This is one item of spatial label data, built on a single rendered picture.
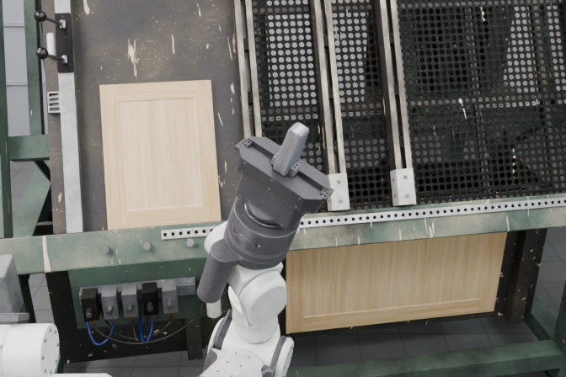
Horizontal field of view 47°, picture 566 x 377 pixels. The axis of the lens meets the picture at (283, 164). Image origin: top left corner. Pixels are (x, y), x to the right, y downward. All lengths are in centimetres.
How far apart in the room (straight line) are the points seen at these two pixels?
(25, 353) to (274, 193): 35
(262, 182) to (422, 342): 243
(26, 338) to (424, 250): 201
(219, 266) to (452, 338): 242
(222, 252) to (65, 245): 141
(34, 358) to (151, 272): 138
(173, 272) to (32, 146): 64
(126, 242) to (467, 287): 142
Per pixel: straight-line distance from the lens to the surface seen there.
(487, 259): 280
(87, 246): 220
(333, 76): 227
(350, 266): 260
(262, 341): 108
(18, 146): 235
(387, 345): 309
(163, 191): 222
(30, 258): 224
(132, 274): 220
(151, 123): 224
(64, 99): 227
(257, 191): 78
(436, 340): 316
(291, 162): 74
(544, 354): 294
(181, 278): 221
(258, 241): 80
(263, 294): 87
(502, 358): 286
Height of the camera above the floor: 199
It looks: 25 degrees down
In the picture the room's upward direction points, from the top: straight up
